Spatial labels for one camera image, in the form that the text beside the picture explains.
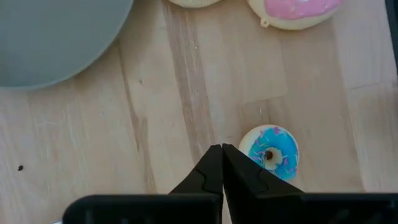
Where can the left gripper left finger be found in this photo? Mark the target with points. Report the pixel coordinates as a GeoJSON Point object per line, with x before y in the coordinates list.
{"type": "Point", "coordinates": [208, 177]}

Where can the large pink frosted donut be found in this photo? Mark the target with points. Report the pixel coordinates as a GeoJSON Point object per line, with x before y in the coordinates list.
{"type": "Point", "coordinates": [298, 12]}

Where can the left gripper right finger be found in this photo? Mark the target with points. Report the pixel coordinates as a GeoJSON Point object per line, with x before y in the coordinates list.
{"type": "Point", "coordinates": [245, 180]}

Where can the small blue sprinkled donut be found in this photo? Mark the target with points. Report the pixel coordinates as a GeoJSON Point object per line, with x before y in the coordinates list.
{"type": "Point", "coordinates": [281, 144]}

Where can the large chocolate drizzled donut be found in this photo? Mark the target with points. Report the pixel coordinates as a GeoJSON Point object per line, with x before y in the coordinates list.
{"type": "Point", "coordinates": [194, 3]}

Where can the grey round plate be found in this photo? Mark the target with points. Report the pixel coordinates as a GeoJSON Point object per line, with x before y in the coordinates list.
{"type": "Point", "coordinates": [53, 37]}

